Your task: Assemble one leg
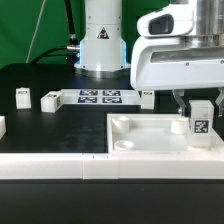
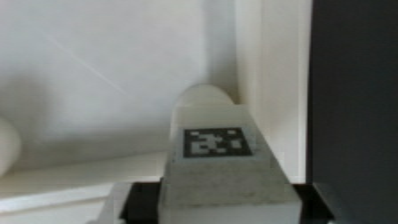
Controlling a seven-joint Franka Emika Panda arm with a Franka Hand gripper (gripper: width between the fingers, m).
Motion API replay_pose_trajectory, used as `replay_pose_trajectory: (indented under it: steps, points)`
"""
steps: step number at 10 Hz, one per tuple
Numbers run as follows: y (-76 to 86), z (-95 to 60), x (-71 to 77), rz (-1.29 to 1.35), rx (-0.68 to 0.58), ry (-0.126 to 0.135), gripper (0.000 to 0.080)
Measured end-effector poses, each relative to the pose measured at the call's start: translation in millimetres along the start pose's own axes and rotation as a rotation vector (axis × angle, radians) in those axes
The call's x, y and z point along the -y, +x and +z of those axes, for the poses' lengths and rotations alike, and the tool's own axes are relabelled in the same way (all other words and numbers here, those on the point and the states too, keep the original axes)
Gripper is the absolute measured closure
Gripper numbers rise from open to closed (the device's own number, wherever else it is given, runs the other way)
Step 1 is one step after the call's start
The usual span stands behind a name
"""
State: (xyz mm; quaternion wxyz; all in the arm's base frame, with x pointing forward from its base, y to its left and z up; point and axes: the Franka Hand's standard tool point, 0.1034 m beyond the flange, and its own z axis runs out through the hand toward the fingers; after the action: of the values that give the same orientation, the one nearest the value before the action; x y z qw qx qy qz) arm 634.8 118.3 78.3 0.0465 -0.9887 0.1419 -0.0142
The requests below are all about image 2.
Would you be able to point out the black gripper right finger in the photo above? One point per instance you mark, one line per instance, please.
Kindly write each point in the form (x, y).
(317, 212)

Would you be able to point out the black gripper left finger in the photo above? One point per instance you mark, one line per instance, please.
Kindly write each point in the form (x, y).
(130, 207)

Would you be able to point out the white table leg with tag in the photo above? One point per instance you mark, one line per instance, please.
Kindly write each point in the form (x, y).
(224, 184)

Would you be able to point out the white square tabletop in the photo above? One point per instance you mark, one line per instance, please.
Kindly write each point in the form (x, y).
(100, 59)

